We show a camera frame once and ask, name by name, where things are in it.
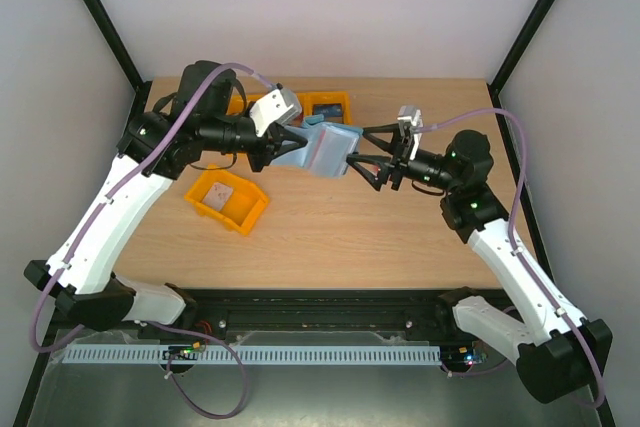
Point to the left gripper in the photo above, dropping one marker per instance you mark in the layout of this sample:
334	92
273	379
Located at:
272	149

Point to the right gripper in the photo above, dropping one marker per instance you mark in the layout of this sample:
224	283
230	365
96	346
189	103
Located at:
400	159

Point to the teal leather card holder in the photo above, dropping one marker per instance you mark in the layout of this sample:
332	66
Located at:
328	145

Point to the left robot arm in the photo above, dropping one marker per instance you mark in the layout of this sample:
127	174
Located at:
226	108

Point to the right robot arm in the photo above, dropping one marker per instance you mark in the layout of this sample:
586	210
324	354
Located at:
555	349

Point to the blue card stack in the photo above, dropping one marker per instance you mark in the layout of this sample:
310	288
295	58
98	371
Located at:
328	110

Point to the pink card in loose bin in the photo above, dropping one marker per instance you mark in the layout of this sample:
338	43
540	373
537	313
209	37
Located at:
217	196

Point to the loose yellow bin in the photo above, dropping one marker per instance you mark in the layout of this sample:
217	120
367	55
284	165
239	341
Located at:
241	212

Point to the right yellow bin in row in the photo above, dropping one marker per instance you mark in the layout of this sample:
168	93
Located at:
308	99

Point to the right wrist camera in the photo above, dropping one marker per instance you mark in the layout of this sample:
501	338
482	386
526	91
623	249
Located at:
409	121

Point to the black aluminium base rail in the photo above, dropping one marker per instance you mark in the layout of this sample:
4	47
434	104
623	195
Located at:
419	315

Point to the slotted white cable duct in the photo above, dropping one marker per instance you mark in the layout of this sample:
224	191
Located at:
148	354

